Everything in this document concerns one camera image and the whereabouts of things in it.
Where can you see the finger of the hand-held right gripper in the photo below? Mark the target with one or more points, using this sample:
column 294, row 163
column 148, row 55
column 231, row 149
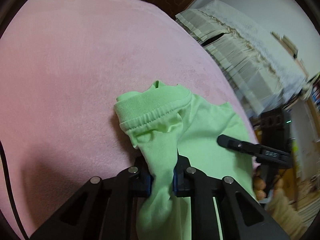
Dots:
column 237, row 145

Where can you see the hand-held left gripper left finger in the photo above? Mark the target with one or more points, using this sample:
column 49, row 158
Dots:
column 140, row 180

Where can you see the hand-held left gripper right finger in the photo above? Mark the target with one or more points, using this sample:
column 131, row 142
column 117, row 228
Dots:
column 182, row 180

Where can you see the green t-shirt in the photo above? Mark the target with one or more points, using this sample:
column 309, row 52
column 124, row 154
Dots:
column 200, row 135

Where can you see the person's right forearm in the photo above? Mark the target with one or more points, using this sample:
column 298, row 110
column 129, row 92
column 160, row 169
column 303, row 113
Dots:
column 285, row 210

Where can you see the person's right hand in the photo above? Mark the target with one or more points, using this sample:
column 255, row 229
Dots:
column 260, row 185

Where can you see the books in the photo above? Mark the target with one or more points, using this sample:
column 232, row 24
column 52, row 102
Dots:
column 287, row 45

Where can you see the lace covered furniture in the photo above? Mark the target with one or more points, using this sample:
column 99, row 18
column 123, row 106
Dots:
column 245, row 47

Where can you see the pink bed blanket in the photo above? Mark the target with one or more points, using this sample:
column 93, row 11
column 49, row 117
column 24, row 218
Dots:
column 75, row 67

